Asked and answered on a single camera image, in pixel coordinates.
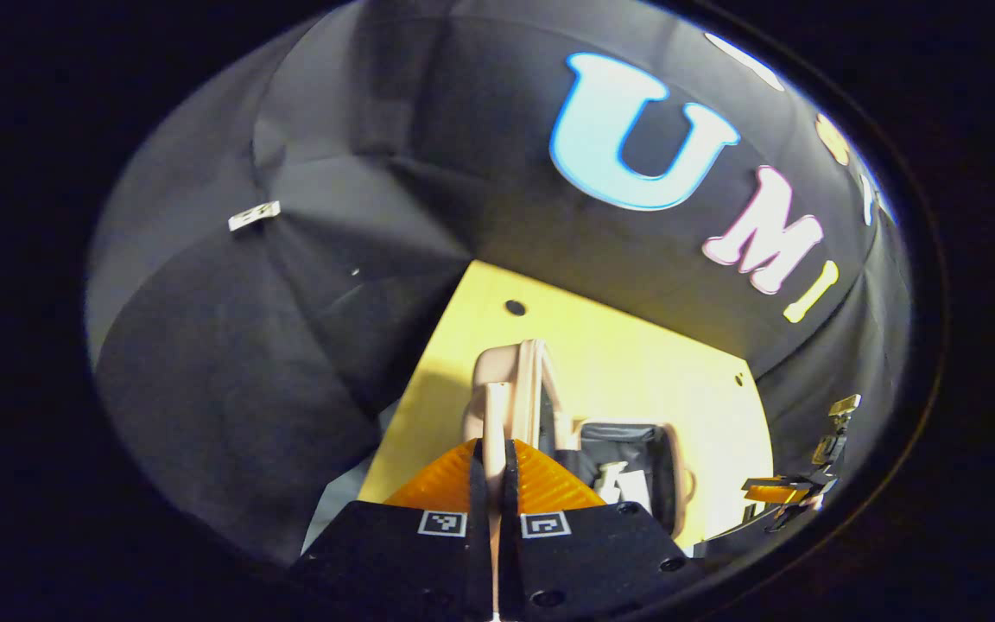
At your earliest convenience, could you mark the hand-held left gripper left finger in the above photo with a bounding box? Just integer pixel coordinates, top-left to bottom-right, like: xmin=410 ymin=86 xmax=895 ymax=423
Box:
xmin=290 ymin=439 xmax=494 ymax=622

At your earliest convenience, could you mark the white pump bottle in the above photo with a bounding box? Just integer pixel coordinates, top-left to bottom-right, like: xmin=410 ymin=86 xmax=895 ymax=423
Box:
xmin=596 ymin=460 xmax=631 ymax=504

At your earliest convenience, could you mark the black backdrop cloth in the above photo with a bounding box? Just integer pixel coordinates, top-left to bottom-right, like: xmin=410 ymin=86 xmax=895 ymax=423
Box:
xmin=87 ymin=0 xmax=913 ymax=562

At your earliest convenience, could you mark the pink suitcase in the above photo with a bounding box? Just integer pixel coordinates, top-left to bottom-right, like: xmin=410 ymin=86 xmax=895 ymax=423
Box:
xmin=461 ymin=340 xmax=695 ymax=541

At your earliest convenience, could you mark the small white tag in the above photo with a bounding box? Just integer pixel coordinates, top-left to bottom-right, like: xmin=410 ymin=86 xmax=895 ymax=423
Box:
xmin=227 ymin=200 xmax=282 ymax=232

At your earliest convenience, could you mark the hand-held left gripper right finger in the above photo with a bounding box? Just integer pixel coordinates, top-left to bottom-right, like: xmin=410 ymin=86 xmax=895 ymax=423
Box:
xmin=497 ymin=439 xmax=706 ymax=622

